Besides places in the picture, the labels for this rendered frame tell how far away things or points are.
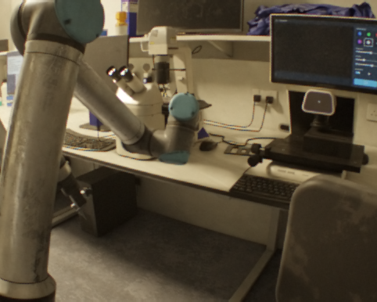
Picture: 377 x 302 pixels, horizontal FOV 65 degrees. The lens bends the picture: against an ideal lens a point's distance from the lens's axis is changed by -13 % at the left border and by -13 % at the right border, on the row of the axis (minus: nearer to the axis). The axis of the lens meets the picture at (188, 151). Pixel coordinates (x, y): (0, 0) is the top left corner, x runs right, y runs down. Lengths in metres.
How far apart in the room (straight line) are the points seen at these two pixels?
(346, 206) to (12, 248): 0.60
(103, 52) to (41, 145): 1.31
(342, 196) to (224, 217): 1.65
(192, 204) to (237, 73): 0.94
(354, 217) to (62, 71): 0.58
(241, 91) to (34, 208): 1.53
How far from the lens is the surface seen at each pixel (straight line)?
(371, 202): 0.62
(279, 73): 1.31
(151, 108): 1.32
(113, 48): 1.79
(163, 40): 1.47
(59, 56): 0.59
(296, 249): 0.73
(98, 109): 0.91
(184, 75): 1.64
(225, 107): 1.99
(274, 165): 1.19
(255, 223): 2.14
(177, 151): 1.00
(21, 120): 0.58
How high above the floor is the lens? 1.20
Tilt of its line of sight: 18 degrees down
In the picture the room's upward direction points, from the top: straight up
